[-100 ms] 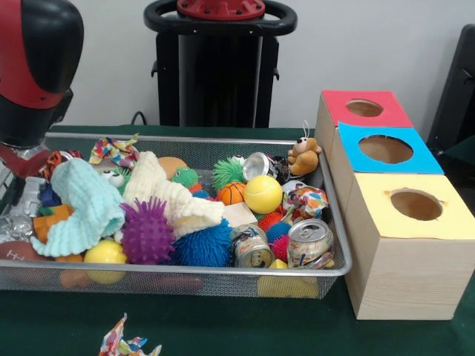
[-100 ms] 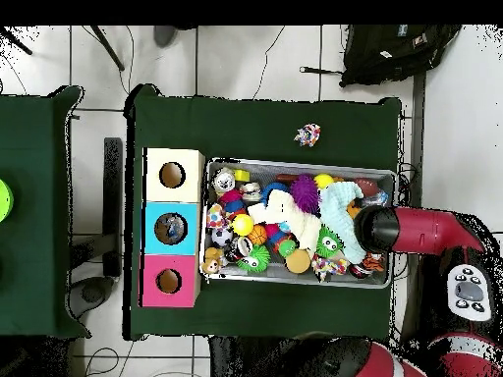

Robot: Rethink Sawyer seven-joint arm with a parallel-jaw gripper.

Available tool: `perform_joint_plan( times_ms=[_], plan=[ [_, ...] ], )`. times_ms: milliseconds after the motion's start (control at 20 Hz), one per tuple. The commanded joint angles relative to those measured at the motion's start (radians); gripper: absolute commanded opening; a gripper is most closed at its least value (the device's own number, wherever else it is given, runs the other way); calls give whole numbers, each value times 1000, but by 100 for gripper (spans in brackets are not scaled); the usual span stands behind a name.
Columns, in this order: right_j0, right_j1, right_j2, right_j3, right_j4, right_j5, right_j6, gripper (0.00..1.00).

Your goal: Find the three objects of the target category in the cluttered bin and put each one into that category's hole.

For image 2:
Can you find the cream knitted cloth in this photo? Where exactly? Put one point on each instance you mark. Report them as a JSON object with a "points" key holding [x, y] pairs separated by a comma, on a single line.
{"points": [[287, 214]]}

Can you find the purple spiky ball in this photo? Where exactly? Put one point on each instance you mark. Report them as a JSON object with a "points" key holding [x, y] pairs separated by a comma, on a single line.
{"points": [[305, 193]]}

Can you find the mint green knitted cloth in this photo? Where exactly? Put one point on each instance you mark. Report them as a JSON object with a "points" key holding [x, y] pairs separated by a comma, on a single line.
{"points": [[338, 208]]}

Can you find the colourful patchwork cloth scrap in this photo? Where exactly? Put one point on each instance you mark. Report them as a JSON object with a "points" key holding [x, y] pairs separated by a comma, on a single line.
{"points": [[308, 135]]}

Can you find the colourful polka dot cloth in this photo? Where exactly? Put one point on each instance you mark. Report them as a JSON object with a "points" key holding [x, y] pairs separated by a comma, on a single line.
{"points": [[328, 267]]}

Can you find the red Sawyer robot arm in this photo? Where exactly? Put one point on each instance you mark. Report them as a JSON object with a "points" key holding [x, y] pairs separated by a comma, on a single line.
{"points": [[424, 230]]}

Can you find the wooden box with three holes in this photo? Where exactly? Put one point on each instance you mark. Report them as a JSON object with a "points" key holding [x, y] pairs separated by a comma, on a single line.
{"points": [[191, 236]]}

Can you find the clear mesh bin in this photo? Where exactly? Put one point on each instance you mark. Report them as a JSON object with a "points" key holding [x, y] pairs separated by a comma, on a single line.
{"points": [[236, 276]]}

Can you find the small orange basketball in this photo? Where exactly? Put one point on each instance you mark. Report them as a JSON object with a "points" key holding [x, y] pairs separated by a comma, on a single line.
{"points": [[258, 234]]}

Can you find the dark green table cloth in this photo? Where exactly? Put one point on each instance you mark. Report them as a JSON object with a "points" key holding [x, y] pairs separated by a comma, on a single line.
{"points": [[259, 118], [39, 196]]}

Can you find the small brown football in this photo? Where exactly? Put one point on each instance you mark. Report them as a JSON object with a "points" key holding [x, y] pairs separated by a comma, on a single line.
{"points": [[368, 185]]}

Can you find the black backpack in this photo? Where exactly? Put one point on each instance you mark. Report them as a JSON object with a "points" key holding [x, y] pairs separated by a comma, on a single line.
{"points": [[393, 55]]}

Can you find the green round object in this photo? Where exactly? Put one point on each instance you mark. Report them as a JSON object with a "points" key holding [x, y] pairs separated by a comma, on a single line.
{"points": [[5, 199]]}

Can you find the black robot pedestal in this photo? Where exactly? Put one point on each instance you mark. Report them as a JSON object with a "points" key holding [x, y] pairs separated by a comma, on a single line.
{"points": [[251, 361]]}

